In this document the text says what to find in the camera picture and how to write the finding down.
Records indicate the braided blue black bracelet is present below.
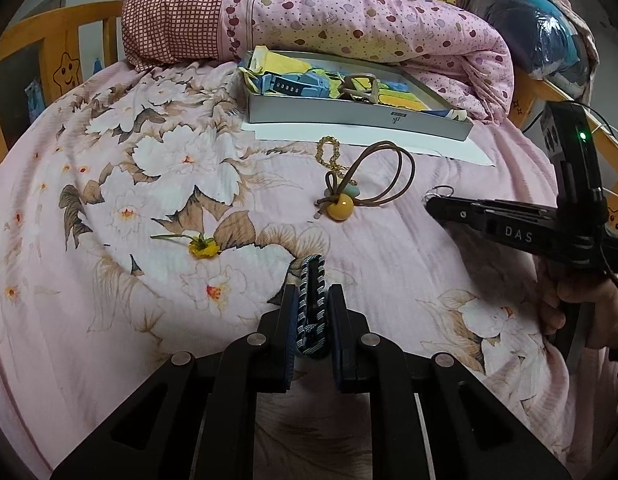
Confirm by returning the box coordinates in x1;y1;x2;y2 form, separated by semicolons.
287;253;332;361

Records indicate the brown cord amber bead necklace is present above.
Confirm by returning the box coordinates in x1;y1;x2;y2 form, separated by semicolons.
313;140;418;222

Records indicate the gold chain bracelet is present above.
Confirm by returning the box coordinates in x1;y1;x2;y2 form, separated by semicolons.
314;134;353;176

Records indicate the silver metal watch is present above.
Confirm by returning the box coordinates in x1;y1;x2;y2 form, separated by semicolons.
337;74;379;105

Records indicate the light blue kids watch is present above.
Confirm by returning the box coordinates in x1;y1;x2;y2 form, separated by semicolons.
256;72;331;99

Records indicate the person right hand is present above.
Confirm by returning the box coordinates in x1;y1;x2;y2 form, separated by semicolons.
535;259;618;351

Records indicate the yellow flower hair clip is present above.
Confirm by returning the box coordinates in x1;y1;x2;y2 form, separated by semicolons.
151;233;221;260

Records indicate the white paper sheet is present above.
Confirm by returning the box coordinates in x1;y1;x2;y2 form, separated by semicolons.
242;122;494;167

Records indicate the pink floral bed sheet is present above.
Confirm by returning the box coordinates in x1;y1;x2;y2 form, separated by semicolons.
0;57;618;480

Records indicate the blue plastic wrapped bundle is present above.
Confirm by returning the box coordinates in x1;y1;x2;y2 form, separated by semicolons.
457;0;591;99

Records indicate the grey shallow box tray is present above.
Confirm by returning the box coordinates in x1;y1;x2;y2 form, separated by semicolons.
242;51;473;141

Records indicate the green dinosaur drawing paper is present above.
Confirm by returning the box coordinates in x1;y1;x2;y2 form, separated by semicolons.
239;46;427;112

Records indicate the pink dotted rolled quilt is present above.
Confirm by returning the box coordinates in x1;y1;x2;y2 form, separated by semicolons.
218;0;514;122

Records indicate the red checkered pillow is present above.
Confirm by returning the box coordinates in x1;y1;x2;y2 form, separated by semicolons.
122;0;222;70

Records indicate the black cable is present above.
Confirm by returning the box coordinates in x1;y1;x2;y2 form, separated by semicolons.
521;101;595;137

